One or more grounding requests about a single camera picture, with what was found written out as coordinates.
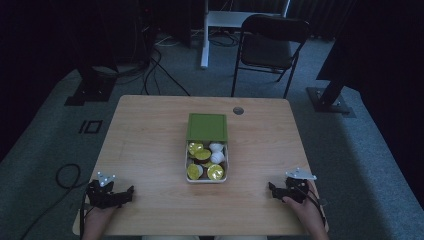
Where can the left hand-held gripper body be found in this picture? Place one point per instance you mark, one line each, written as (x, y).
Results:
(100, 196)

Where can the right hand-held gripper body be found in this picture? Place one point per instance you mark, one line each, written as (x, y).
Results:
(296, 186)

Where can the person's left hand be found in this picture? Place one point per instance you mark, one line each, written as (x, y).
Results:
(100, 215)

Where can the person's right hand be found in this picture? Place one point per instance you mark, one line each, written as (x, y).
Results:
(305, 210)

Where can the yellow-lidded coffee capsule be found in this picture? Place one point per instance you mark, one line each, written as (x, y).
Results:
(195, 147)
(193, 171)
(202, 155)
(215, 172)

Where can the white storage box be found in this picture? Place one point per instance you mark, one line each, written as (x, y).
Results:
(206, 178)

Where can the green box lid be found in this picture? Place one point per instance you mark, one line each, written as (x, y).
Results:
(206, 127)

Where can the black metal stand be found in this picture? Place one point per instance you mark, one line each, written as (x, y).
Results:
(330, 100)
(93, 88)

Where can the black folding chair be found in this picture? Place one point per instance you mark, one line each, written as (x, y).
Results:
(266, 50)

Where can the white desk frame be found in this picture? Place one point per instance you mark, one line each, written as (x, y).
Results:
(213, 20)

